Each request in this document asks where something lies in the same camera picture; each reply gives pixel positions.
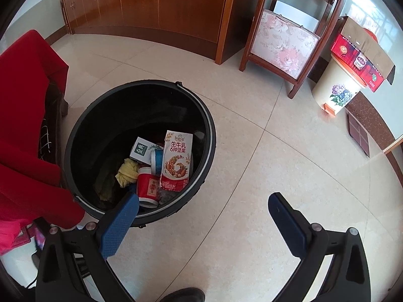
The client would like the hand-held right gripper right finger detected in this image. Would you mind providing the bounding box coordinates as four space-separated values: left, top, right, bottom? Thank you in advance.
267 193 371 302

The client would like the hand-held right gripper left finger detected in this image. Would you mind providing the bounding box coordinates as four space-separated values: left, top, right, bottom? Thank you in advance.
35 192 140 302

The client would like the red paper cup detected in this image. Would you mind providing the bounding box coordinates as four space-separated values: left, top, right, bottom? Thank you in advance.
137 167 162 208

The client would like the yellow cloth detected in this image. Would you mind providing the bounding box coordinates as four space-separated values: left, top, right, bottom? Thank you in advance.
115 158 142 189

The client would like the blue patterned paper cup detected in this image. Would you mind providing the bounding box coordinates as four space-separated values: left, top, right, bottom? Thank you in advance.
150 149 165 176

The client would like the green white milk carton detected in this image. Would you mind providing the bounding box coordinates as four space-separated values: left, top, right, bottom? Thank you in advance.
129 137 163 166

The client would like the red white milk carton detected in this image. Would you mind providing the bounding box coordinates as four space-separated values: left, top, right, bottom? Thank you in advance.
159 130 193 192

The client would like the black trash bin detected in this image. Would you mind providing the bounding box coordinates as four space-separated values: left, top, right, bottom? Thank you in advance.
64 80 217 228

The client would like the person's black shoe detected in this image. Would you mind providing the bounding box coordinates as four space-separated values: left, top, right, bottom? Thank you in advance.
157 287 206 302

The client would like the brown doormat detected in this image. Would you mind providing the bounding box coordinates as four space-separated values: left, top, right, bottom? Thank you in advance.
346 108 370 158

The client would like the floral pedal bin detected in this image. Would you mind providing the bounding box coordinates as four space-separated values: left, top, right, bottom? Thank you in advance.
312 53 367 116

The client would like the red tablecloth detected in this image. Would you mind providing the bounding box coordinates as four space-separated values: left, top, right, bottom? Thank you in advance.
0 29 85 257

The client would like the wooden chair floral cushion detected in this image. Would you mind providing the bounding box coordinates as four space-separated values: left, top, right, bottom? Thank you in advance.
239 0 350 99

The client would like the red cardboard box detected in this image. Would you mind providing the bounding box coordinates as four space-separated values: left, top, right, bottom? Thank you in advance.
330 16 395 92

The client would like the pink floral cushion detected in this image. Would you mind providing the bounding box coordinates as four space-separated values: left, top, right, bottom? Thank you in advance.
250 9 321 79

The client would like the white board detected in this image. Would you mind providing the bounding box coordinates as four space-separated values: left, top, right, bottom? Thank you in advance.
273 1 320 32

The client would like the wooden sideboard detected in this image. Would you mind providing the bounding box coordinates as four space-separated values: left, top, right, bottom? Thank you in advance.
60 0 249 66

